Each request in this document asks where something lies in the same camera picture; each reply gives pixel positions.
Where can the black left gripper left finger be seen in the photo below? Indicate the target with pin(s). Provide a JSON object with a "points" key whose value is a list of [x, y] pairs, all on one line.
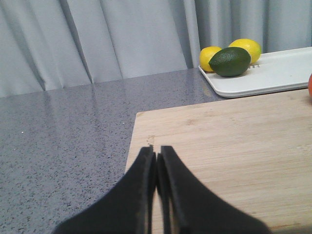
{"points": [[126, 208]]}

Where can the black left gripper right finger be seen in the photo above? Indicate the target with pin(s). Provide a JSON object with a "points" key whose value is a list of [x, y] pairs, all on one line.
{"points": [[189, 207]]}

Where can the orange tangerine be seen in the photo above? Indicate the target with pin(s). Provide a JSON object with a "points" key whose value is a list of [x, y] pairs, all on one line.
{"points": [[310, 86]]}

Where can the white rectangular tray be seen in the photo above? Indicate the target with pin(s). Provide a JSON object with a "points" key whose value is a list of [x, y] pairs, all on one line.
{"points": [[274, 72]]}

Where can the wooden cutting board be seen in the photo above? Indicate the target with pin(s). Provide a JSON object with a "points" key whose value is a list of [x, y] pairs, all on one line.
{"points": [[253, 152]]}

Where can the dark green lime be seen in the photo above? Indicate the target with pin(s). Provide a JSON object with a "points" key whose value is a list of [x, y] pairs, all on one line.
{"points": [[230, 62]]}

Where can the yellow lemon left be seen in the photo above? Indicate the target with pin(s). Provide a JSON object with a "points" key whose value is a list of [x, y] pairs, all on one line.
{"points": [[206, 55]]}

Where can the yellow lemon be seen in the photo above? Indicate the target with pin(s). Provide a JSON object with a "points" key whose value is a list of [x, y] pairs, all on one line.
{"points": [[251, 46], [206, 55]]}

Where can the yellow lemon right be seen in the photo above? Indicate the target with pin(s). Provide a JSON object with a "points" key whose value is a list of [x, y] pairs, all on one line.
{"points": [[251, 46]]}

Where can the grey curtain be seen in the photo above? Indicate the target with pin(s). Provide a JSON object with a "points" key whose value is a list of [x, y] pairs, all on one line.
{"points": [[54, 44]]}

